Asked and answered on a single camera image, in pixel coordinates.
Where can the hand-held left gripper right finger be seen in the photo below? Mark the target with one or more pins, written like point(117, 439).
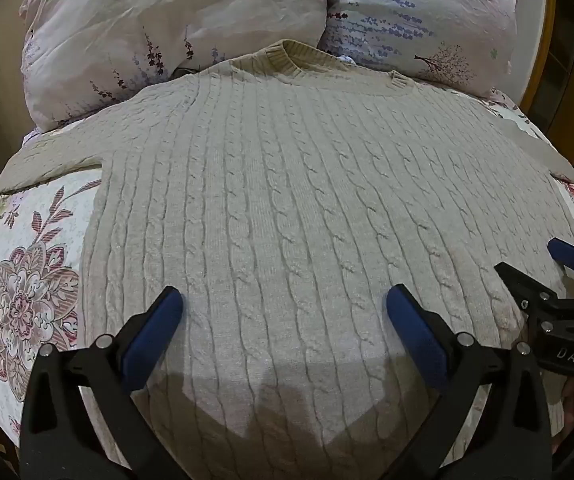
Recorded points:
point(412, 325)

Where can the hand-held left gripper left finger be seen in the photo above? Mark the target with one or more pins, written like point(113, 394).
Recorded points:
point(159, 317)

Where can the floral bed sheet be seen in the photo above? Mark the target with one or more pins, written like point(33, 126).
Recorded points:
point(32, 260)

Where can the lavender print pillow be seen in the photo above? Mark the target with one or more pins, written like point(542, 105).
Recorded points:
point(417, 15)

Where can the pink floral pillow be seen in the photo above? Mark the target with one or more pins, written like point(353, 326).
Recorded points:
point(167, 15)

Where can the yellow wooden frame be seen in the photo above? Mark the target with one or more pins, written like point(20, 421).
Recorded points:
point(549, 35)

